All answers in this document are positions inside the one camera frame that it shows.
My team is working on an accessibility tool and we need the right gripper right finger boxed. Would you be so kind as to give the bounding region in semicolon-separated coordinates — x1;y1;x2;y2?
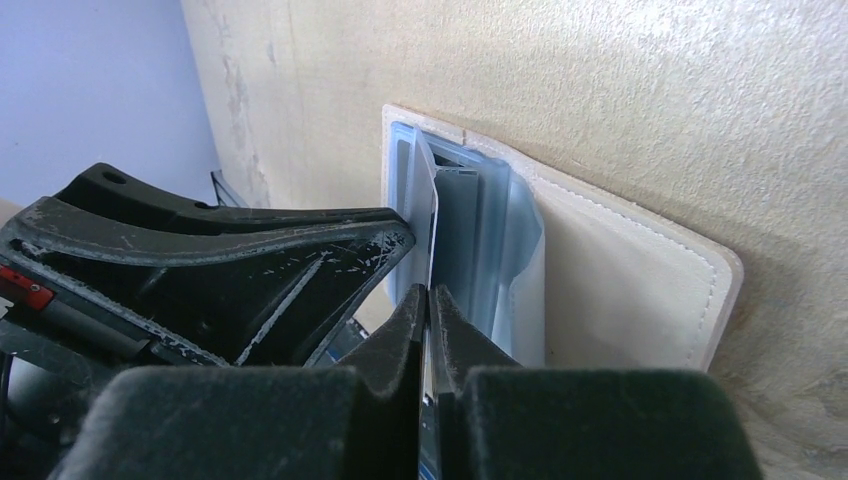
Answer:
429;287;762;479

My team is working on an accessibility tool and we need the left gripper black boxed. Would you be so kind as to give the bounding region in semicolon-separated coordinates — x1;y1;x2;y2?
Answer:
1;163;414;479

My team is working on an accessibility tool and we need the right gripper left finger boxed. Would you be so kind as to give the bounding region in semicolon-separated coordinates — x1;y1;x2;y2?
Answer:
53;285;426;479

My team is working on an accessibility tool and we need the beige card holder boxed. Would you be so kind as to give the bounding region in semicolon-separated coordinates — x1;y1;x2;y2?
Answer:
382;104;744;371

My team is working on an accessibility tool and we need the silver credit card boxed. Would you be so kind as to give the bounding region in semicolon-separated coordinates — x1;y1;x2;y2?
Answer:
408;127;441;479

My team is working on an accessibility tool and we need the aluminium table frame rail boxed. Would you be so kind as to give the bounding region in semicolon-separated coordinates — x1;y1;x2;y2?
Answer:
210;170;249;208

